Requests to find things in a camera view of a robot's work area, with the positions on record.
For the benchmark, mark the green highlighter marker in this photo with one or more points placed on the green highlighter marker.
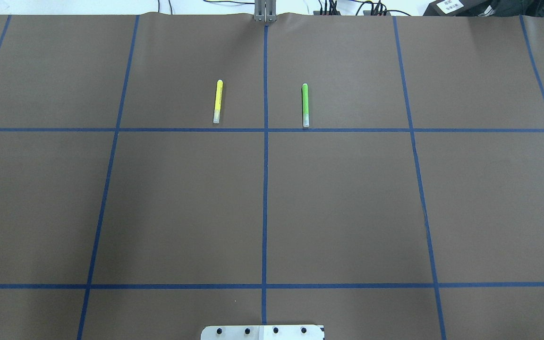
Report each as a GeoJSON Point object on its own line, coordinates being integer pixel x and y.
{"type": "Point", "coordinates": [305, 105]}

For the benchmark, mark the yellow highlighter marker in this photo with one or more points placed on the yellow highlighter marker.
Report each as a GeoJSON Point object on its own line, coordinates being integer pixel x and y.
{"type": "Point", "coordinates": [218, 96]}

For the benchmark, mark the black plug cluster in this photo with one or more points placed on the black plug cluster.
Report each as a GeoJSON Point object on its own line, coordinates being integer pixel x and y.
{"type": "Point", "coordinates": [377, 8]}
{"type": "Point", "coordinates": [327, 8]}

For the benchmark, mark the black box with label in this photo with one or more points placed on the black box with label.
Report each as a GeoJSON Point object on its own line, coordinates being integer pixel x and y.
{"type": "Point", "coordinates": [459, 8]}

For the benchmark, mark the aluminium frame post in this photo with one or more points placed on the aluminium frame post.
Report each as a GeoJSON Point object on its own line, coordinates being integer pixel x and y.
{"type": "Point", "coordinates": [265, 11]}

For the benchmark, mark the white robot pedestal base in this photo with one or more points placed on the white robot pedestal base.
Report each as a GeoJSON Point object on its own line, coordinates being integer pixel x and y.
{"type": "Point", "coordinates": [264, 332]}

